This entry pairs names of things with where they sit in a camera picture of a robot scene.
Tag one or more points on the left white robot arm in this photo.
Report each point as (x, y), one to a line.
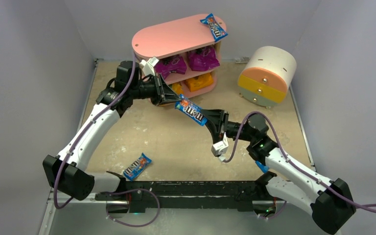
(66, 172)

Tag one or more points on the blue m&m's candy pack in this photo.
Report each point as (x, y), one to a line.
(137, 167)
(190, 109)
(217, 31)

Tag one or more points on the orange gummy candy bag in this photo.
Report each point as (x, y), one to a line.
(178, 88)
(199, 82)

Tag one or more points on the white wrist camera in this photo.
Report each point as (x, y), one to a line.
(148, 66)
(220, 148)

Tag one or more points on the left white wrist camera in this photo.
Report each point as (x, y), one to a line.
(148, 66)

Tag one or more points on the purple grape candy bag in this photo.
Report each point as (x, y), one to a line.
(203, 59)
(173, 64)

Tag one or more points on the white round drawer cabinet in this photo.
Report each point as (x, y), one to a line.
(266, 78)

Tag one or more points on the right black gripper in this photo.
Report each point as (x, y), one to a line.
(224, 123)

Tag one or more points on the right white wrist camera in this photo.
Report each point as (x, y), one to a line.
(220, 148)

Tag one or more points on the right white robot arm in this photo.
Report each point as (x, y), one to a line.
(324, 199)

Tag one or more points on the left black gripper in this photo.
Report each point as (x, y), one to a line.
(155, 89)

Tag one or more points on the black metal base rail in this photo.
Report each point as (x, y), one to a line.
(243, 196)

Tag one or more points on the pink three-tier shelf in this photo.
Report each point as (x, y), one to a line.
(176, 38)

